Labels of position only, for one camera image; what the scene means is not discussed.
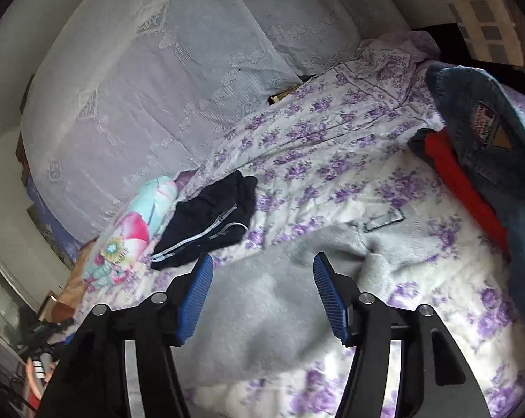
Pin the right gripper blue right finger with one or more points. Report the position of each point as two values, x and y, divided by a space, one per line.
435 380

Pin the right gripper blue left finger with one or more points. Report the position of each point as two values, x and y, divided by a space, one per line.
90 378

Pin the grey fleece pants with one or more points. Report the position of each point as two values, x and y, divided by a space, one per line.
263 314

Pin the red sleeve forearm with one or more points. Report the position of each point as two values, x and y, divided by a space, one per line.
38 382

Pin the orange brown cushion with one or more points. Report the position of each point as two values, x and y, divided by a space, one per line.
69 299

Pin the blue patterned fabric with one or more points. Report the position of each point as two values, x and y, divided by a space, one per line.
64 245

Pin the folded colourful floral quilt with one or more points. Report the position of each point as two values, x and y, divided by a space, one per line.
125 240

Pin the folded dark navy pants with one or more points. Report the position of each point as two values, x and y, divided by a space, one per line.
218 217

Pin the red garment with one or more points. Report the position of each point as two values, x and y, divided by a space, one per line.
438 149

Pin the purple floral bed sheet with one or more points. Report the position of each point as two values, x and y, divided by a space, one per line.
335 151

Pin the blue denim jeans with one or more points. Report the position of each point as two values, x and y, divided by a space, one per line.
487 132

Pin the lilac lace covered pillows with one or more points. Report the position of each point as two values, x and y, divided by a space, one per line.
135 89

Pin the window with white frame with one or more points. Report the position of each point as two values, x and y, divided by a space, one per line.
14 314

